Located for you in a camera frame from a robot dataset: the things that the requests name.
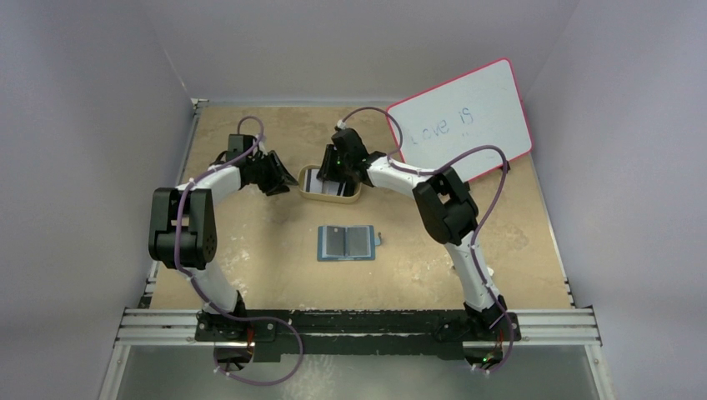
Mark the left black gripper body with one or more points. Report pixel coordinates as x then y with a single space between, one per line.
263 174

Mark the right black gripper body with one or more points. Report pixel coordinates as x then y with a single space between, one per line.
343 170

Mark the credit cards stack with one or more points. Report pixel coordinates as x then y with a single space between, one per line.
315 185

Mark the tan oval tray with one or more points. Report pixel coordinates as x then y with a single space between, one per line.
322 198

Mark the white grey credit card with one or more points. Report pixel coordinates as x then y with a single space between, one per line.
334 242

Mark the grey striped credit card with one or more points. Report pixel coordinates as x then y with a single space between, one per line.
358 242

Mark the blue card holder wallet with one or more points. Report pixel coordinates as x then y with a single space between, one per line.
375 241

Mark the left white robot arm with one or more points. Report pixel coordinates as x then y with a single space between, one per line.
183 230

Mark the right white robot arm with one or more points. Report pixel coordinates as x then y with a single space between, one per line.
449 214

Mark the pink framed whiteboard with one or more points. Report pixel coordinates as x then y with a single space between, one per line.
480 109

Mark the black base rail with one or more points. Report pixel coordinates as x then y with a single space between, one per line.
448 334

